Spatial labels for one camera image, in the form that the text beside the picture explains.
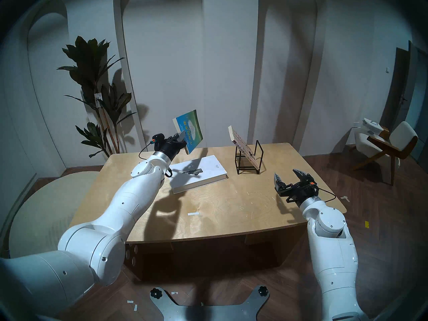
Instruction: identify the white appliance on armchair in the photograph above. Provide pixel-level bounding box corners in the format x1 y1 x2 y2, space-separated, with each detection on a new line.
362 118 384 135

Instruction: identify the white wooden armchair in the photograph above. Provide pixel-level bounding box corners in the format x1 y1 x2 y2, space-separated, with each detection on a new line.
349 121 418 185

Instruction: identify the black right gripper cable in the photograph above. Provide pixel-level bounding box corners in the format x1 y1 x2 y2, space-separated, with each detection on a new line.
316 187 336 202

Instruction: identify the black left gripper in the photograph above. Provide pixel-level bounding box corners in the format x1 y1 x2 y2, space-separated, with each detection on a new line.
157 130 186 158

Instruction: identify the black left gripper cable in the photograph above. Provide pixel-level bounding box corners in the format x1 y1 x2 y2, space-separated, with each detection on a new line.
139 141 157 160

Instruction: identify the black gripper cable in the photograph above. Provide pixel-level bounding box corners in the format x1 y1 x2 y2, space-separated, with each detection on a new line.
316 187 336 202
139 141 157 160

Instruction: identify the black wire book rack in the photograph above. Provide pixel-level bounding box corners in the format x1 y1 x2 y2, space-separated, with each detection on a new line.
234 140 264 175

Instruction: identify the thick white book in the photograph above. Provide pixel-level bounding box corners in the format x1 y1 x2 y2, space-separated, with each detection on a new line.
170 155 228 194

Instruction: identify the beige book with calligraphy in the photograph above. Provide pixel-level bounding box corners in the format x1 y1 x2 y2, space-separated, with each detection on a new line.
228 125 260 170

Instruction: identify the round beige rug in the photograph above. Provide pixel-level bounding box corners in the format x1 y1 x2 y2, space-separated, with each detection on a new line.
8 172 101 259

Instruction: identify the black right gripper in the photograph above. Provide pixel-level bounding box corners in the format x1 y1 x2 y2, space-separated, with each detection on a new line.
274 169 320 204

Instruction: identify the tall dark green plant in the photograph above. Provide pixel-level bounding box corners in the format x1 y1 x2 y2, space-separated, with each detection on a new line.
57 36 137 158

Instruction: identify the blue green paperback book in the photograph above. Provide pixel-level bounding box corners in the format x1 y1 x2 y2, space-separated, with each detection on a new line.
172 110 204 154

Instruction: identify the dark open door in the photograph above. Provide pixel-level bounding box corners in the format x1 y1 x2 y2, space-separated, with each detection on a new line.
380 48 412 133

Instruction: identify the grey metal robot base plate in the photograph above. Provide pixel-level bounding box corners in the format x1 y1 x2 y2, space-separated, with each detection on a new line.
149 285 270 321

